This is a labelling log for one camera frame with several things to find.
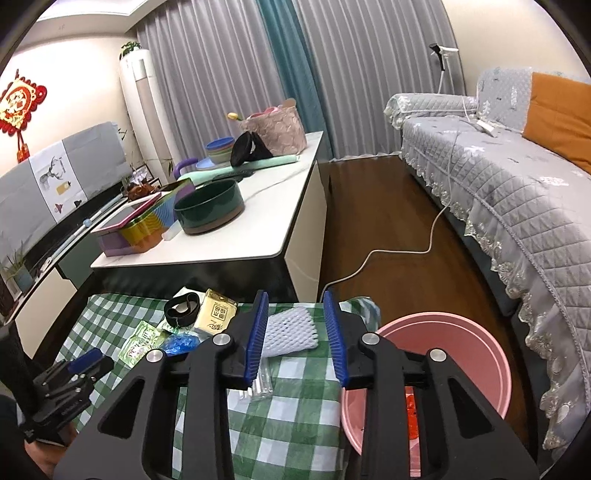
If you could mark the television with grey cover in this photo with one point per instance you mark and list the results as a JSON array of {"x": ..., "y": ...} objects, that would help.
[{"x": 55, "y": 175}]

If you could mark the sofa with grey quilted cover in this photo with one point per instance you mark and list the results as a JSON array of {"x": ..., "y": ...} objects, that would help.
[{"x": 498, "y": 184}]

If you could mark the white standing air conditioner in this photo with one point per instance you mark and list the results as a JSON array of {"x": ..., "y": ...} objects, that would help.
[{"x": 143, "y": 106}]

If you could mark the pink plastic basin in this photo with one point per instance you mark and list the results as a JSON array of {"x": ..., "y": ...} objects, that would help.
[{"x": 452, "y": 341}]

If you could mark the green checkered tablecloth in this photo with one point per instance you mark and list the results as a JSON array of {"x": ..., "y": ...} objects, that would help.
[{"x": 286, "y": 415}]

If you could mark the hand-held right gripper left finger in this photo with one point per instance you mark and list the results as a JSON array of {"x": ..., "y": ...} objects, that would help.
[{"x": 257, "y": 344}]

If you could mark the clear plastic bag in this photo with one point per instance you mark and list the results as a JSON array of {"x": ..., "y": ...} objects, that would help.
[{"x": 364, "y": 310}]

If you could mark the orange cushion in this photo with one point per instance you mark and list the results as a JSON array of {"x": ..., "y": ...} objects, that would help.
[{"x": 558, "y": 120}]

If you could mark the red knot wall decoration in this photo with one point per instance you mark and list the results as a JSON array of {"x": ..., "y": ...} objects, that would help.
[{"x": 18, "y": 105}]

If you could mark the stack of coloured bowls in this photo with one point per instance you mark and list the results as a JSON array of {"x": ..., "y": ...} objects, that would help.
[{"x": 219, "y": 150}]

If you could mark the grey curtain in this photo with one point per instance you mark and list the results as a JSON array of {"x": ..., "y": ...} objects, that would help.
[{"x": 369, "y": 69}]

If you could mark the teal curtain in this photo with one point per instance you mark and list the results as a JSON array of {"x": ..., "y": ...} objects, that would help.
[{"x": 288, "y": 60}]

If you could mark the blue crumpled plastic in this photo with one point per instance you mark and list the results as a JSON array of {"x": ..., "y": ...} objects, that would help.
[{"x": 182, "y": 345}]

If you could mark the white coffee table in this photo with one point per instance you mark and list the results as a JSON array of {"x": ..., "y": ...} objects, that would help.
[{"x": 277, "y": 207}]

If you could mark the green printed packet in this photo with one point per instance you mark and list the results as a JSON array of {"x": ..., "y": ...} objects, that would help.
[{"x": 141, "y": 344}]

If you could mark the pink tablet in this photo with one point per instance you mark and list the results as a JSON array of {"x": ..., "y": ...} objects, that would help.
[{"x": 125, "y": 214}]

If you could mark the white floor stand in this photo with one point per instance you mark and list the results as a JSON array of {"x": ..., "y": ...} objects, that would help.
[{"x": 443, "y": 60}]

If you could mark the white power strip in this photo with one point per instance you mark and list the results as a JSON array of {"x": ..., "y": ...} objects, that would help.
[{"x": 487, "y": 127}]

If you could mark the white foam fruit net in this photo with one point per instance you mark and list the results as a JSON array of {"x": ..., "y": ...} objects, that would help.
[{"x": 291, "y": 332}]

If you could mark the television cabinet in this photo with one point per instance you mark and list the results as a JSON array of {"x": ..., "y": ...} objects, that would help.
[{"x": 46, "y": 272}]

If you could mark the yellow paper box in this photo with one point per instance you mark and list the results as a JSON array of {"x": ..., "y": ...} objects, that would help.
[{"x": 214, "y": 314}]

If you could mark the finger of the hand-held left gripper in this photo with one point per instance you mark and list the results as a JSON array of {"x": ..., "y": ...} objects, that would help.
[
  {"x": 85, "y": 361},
  {"x": 99, "y": 371}
]

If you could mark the pink quilted basket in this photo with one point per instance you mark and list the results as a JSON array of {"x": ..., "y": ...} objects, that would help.
[{"x": 277, "y": 129}]

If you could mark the small potted plant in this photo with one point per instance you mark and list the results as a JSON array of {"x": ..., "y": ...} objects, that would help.
[{"x": 17, "y": 272}]

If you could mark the green brown box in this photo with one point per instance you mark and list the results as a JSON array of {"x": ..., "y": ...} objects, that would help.
[{"x": 210, "y": 207}]

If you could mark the clear plastic wrapper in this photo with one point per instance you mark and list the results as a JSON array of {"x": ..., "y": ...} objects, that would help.
[{"x": 261, "y": 381}]

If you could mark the red wrapper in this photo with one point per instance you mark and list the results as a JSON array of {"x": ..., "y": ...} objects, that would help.
[{"x": 409, "y": 413}]

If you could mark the yellow tulip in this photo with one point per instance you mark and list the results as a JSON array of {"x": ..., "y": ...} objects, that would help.
[{"x": 233, "y": 116}]

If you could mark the green plant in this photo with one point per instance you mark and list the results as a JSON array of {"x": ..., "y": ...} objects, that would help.
[{"x": 129, "y": 48}]

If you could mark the small white container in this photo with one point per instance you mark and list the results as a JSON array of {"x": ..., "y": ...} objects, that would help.
[{"x": 169, "y": 231}]

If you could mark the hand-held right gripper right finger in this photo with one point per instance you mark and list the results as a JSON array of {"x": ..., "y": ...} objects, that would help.
[{"x": 333, "y": 344}]

